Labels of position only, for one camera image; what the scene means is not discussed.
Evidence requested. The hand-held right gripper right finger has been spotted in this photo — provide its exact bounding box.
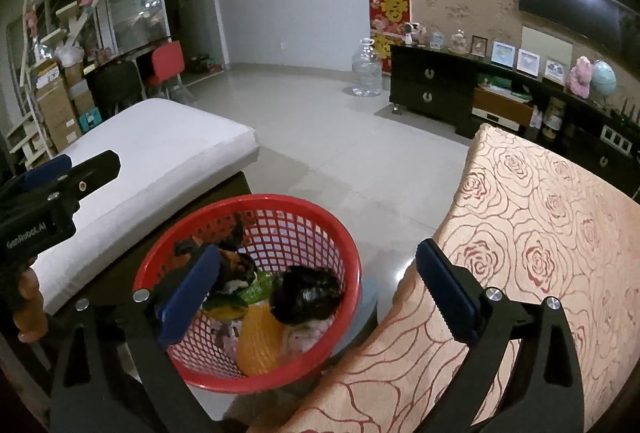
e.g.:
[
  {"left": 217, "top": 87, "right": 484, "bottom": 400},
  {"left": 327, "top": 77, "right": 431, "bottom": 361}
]
[{"left": 415, "top": 238, "right": 586, "bottom": 433}]

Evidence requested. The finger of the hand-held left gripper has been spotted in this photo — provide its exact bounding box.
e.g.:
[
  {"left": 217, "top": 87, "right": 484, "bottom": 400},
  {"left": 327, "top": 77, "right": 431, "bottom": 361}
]
[
  {"left": 30, "top": 150, "right": 122, "bottom": 202},
  {"left": 0, "top": 154, "right": 72, "bottom": 205}
]

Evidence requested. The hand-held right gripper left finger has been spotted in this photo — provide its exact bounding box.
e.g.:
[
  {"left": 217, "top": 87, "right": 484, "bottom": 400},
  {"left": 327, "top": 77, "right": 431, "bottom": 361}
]
[{"left": 49, "top": 243, "right": 222, "bottom": 433}]

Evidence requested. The dark green packet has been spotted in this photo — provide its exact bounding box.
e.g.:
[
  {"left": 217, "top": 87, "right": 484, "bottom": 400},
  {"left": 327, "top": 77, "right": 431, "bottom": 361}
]
[{"left": 204, "top": 294, "right": 249, "bottom": 322}]

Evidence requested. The green snack packet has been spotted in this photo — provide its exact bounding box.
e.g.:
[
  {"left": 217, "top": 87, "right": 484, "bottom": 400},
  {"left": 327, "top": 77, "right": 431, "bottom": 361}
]
[{"left": 239, "top": 272, "right": 277, "bottom": 305}]

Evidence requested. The black plastic bag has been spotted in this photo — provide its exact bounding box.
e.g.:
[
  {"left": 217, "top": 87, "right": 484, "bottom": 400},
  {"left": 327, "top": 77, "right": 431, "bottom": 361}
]
[{"left": 270, "top": 265, "right": 344, "bottom": 327}]

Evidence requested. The white wrapper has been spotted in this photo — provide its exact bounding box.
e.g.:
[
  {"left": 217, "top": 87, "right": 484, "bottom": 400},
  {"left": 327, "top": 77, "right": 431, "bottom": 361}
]
[{"left": 280, "top": 317, "right": 332, "bottom": 357}]

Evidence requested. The red plastic mesh basket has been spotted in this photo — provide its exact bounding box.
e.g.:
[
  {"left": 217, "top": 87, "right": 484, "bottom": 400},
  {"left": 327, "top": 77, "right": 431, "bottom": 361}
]
[{"left": 132, "top": 194, "right": 362, "bottom": 395}]

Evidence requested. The person's left hand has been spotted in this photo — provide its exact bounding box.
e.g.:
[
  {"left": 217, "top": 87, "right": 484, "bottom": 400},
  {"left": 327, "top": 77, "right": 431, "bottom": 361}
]
[{"left": 12, "top": 267, "right": 49, "bottom": 343}]

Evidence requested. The stack of cardboard boxes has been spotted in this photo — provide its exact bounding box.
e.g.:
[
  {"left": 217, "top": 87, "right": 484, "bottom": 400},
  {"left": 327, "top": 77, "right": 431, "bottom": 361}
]
[{"left": 32, "top": 60, "right": 99, "bottom": 154}]

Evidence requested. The dark chair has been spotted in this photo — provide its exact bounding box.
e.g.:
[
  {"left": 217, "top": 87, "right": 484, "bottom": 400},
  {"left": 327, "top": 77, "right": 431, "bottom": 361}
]
[{"left": 86, "top": 60, "right": 146, "bottom": 119}]

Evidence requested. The rose-patterned tablecloth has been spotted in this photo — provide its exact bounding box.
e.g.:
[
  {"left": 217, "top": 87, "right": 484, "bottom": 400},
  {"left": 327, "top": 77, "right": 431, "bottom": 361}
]
[{"left": 250, "top": 123, "right": 640, "bottom": 433}]

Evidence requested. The white plastic bag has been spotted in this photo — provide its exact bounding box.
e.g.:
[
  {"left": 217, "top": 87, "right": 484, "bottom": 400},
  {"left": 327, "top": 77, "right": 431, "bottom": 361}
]
[{"left": 55, "top": 44, "right": 84, "bottom": 67}]

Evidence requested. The red chair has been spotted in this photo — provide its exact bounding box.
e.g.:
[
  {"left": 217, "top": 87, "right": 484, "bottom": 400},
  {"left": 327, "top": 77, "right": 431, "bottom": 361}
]
[{"left": 146, "top": 40, "right": 194, "bottom": 102}]

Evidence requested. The glass partition door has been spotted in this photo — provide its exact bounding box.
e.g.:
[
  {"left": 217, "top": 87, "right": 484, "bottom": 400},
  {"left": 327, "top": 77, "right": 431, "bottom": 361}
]
[{"left": 107, "top": 0, "right": 171, "bottom": 57}]

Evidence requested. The dark television cabinet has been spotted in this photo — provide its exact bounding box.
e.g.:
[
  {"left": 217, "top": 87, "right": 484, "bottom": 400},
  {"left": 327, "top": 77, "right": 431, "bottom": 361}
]
[{"left": 389, "top": 44, "right": 640, "bottom": 199}]

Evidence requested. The green flat box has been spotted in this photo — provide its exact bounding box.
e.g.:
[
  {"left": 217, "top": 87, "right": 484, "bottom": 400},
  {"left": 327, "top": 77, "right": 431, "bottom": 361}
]
[{"left": 477, "top": 80, "right": 533, "bottom": 103}]

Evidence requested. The white socket panel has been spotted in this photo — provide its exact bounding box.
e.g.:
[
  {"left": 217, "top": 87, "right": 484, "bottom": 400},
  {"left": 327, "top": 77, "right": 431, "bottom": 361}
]
[{"left": 600, "top": 126, "right": 632, "bottom": 152}]

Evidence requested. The clear water jug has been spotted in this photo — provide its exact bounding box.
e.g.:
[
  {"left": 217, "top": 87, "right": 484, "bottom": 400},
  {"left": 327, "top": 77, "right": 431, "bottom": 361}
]
[{"left": 350, "top": 38, "right": 384, "bottom": 98}]

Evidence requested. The black router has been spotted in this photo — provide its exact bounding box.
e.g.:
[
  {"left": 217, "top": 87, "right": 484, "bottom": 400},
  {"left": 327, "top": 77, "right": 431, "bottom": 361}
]
[{"left": 612, "top": 100, "right": 640, "bottom": 127}]

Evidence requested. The pink plush toy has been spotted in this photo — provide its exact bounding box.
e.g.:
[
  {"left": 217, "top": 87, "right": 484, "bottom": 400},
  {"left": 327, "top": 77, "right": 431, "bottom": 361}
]
[{"left": 569, "top": 56, "right": 594, "bottom": 98}]

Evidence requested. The pale blue globe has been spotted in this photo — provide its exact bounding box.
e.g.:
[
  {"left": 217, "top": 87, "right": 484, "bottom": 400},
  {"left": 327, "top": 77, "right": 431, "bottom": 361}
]
[{"left": 591, "top": 60, "right": 619, "bottom": 107}]

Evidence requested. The white picture frame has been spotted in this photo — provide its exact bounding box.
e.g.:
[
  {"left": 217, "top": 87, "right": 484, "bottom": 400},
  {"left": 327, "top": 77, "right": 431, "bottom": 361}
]
[
  {"left": 542, "top": 58, "right": 567, "bottom": 84},
  {"left": 491, "top": 40, "right": 516, "bottom": 67},
  {"left": 516, "top": 48, "right": 541, "bottom": 75}
]

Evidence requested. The white wall panel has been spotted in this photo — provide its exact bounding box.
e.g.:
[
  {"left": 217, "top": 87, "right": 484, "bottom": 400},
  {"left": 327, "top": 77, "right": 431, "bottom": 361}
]
[{"left": 521, "top": 26, "right": 574, "bottom": 74}]

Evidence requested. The red festive wall poster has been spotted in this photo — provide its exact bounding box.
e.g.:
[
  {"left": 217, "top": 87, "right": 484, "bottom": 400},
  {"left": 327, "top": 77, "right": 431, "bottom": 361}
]
[{"left": 369, "top": 0, "right": 412, "bottom": 77}]

